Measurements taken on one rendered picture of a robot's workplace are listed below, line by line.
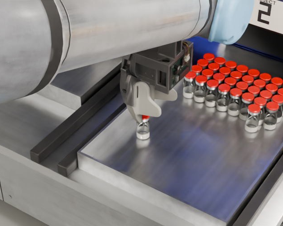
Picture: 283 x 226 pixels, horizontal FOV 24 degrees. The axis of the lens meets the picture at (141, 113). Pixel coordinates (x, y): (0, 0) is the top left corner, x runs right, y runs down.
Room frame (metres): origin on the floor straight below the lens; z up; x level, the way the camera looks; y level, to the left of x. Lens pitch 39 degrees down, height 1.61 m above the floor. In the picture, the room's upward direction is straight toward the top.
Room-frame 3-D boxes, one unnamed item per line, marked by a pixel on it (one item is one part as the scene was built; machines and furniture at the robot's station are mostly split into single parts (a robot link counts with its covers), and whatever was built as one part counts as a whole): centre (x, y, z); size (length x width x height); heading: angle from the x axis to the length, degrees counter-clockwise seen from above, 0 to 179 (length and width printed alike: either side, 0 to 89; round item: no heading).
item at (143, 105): (0.79, -0.01, 0.97); 0.06 x 0.03 x 0.09; 57
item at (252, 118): (0.84, -0.19, 0.90); 0.02 x 0.02 x 0.05
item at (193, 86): (0.89, -0.15, 0.90); 0.18 x 0.02 x 0.05; 57
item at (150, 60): (0.80, -0.02, 1.07); 0.09 x 0.08 x 0.12; 57
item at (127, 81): (0.80, 0.01, 1.01); 0.05 x 0.02 x 0.09; 147
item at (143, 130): (0.82, 0.00, 0.90); 0.02 x 0.02 x 0.04
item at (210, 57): (0.94, -0.19, 0.90); 0.18 x 0.02 x 0.05; 56
